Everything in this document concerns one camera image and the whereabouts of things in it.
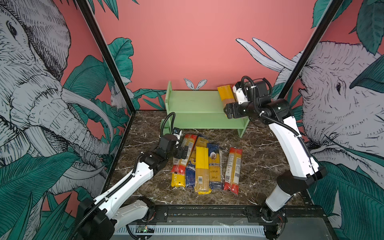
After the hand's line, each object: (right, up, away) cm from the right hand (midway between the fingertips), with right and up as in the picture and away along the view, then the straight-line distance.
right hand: (230, 104), depth 68 cm
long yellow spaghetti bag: (-13, -40, +11) cm, 43 cm away
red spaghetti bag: (-26, -33, +17) cm, 45 cm away
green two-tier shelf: (-15, 0, +21) cm, 25 cm away
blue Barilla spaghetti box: (-19, -38, +16) cm, 46 cm away
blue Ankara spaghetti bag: (-5, -38, +13) cm, 41 cm away
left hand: (-25, -19, +11) cm, 33 cm away
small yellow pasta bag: (-12, -21, +30) cm, 38 cm away
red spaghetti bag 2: (+6, -36, +18) cm, 41 cm away
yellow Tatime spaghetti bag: (-26, -41, +14) cm, 51 cm away
